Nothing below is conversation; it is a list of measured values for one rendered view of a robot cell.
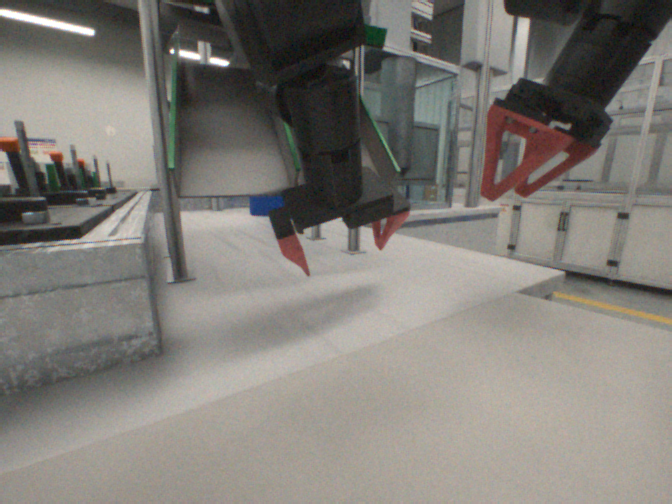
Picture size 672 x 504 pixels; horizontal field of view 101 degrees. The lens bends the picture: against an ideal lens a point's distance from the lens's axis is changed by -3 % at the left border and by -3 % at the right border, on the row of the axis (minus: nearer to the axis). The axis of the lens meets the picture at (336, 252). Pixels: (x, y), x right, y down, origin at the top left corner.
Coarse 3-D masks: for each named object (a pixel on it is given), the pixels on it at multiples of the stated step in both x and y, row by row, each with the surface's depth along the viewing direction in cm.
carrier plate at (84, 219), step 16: (64, 208) 40; (80, 208) 40; (96, 208) 40; (112, 208) 44; (0, 224) 25; (16, 224) 25; (32, 224) 25; (48, 224) 25; (64, 224) 25; (80, 224) 25; (96, 224) 31; (0, 240) 22; (16, 240) 23; (32, 240) 23; (48, 240) 24
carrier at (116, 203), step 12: (72, 144) 52; (72, 156) 52; (36, 168) 48; (48, 168) 52; (36, 180) 48; (48, 180) 52; (24, 192) 44; (48, 192) 48; (60, 192) 47; (72, 192) 49; (84, 192) 51; (48, 204) 45; (60, 204) 47; (72, 204) 47; (96, 204) 47; (108, 204) 47; (120, 204) 55
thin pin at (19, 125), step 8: (16, 120) 31; (16, 128) 31; (24, 128) 31; (24, 136) 32; (24, 144) 32; (24, 152) 32; (24, 160) 32; (24, 168) 32; (32, 168) 32; (32, 176) 33; (32, 184) 33; (32, 192) 33
